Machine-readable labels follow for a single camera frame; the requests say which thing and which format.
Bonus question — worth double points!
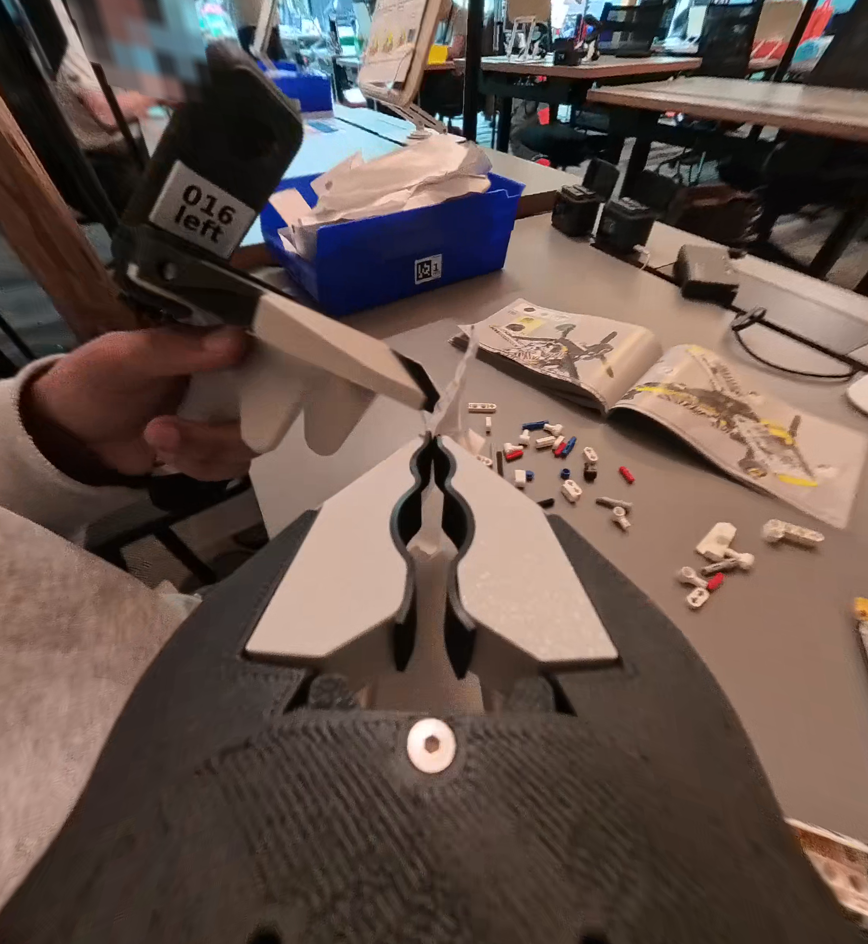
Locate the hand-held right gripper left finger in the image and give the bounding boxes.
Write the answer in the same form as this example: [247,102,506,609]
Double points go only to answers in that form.
[244,434,436,672]

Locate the blue plastic bin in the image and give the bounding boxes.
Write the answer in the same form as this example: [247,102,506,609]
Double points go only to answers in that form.
[259,62,335,113]

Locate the tan framed display screen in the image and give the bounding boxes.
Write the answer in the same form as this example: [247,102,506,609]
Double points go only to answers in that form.
[358,0,455,112]

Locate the wooden partition panel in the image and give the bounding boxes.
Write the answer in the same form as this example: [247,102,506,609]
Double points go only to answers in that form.
[0,33,139,342]

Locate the white lego bracket piece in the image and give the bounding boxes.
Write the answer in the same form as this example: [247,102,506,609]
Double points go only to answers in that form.
[695,521,739,563]

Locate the black battery charger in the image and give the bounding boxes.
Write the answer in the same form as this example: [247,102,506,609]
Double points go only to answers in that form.
[593,196,658,257]
[550,183,602,238]

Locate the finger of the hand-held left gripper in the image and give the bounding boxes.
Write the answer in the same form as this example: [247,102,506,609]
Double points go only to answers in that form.
[250,294,441,414]

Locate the lego instruction booklet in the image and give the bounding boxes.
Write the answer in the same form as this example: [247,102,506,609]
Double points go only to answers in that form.
[450,297,868,531]

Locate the paper blue bin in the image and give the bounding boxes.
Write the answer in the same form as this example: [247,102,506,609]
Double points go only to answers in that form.
[259,171,526,318]

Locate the printed white paper bag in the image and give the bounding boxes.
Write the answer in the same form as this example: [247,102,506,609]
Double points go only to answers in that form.
[421,324,479,447]

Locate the wooden top desk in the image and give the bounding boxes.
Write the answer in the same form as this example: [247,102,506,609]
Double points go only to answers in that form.
[452,53,781,152]
[586,75,868,296]

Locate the power adapter brick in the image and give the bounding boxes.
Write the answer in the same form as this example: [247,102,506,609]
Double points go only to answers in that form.
[672,243,742,305]

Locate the white angled lego beam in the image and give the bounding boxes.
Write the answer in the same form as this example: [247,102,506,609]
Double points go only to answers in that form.
[761,519,826,549]

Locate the scattered small lego pieces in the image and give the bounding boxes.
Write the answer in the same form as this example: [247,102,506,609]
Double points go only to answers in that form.
[465,398,757,611]

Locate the black power cable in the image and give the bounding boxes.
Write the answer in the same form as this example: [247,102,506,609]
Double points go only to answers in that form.
[729,304,868,382]

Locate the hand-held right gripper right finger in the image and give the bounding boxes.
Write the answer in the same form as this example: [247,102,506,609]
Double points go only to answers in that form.
[436,435,621,710]

